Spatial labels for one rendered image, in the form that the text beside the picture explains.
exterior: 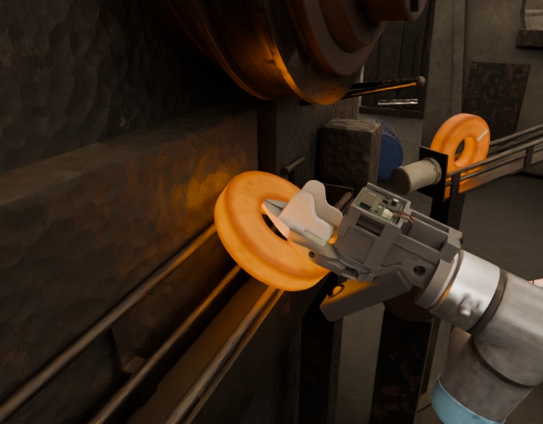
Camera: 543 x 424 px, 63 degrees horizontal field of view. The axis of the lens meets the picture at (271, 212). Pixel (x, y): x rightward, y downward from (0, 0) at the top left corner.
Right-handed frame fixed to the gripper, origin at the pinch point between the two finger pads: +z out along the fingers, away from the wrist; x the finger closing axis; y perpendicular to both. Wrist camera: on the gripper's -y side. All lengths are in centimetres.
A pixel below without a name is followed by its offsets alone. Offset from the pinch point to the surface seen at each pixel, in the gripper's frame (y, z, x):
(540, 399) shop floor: -58, -72, -69
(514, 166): -3, -33, -72
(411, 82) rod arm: 15.8, -7.2, -19.6
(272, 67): 16.2, 4.1, 1.7
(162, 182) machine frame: 4.3, 8.3, 11.1
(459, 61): -8, -9, -282
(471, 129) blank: 5, -20, -59
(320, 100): 12.8, 0.3, -5.9
